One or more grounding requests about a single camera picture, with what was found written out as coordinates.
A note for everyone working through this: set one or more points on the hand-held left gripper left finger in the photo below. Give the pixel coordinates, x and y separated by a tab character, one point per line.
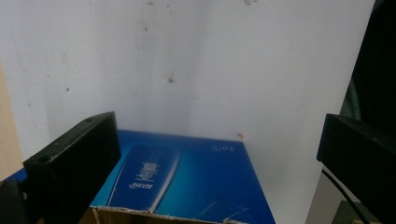
71	168

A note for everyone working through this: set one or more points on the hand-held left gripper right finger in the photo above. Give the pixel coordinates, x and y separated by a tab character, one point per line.
361	155

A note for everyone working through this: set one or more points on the blue cardboard box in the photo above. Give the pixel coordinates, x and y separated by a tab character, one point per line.
202	180

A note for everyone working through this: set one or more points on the dark green object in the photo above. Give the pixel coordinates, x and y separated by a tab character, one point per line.
345	214

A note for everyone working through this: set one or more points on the dark curtain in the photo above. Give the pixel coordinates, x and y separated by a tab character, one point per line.
378	62

